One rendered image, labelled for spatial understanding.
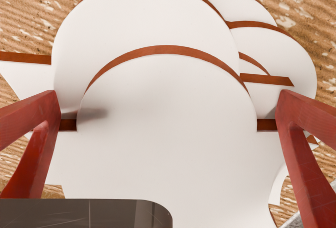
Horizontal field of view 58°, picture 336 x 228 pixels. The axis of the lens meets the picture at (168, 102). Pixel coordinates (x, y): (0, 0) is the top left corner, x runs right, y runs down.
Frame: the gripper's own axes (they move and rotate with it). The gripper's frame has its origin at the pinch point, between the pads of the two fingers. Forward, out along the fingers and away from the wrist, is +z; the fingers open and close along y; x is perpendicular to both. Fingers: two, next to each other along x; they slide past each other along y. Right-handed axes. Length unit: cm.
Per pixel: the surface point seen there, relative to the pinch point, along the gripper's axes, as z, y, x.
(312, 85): 3.0, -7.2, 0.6
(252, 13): 5.0, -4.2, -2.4
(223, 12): 5.0, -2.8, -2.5
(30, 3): 6.0, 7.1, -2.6
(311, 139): 2.5, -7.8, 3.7
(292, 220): 7.7, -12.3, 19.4
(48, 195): 6.4, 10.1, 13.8
